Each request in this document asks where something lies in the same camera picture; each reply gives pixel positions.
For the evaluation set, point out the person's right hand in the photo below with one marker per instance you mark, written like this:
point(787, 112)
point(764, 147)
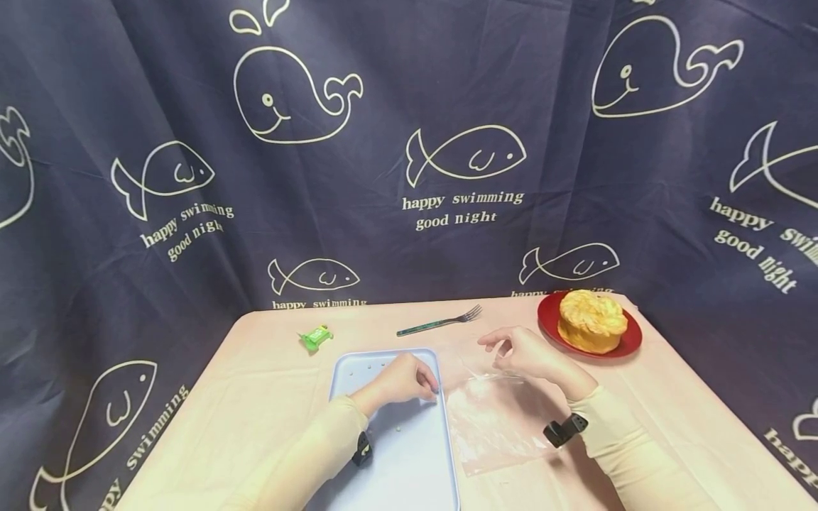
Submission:
point(537, 355)

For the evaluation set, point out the person's left hand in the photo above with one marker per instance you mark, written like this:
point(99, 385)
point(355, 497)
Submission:
point(399, 380)

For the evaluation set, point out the person's right fingers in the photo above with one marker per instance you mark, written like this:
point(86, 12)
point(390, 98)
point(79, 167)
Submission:
point(495, 344)

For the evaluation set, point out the person's left fingers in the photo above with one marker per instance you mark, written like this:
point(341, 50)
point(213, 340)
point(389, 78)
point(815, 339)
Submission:
point(428, 387)

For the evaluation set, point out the clear plastic zip bag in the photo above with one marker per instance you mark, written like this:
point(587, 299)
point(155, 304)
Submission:
point(495, 426)

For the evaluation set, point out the person's right forearm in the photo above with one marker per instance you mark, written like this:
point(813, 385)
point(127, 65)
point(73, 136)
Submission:
point(632, 454)

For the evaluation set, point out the person's left forearm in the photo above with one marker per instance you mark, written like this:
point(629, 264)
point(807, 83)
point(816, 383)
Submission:
point(313, 454)

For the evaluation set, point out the light blue rectangular tray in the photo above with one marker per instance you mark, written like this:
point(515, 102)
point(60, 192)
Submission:
point(409, 461)

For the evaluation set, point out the black wrist band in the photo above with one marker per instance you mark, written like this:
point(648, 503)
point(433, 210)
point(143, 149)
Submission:
point(565, 429)
point(362, 449)

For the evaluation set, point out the round yellow sponge cake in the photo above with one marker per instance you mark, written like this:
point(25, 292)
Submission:
point(592, 321)

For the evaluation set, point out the small green candy packet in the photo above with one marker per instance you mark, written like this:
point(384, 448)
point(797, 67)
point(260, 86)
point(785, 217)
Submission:
point(316, 337)

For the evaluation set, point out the red round plate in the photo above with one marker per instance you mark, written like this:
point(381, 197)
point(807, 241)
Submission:
point(632, 339)

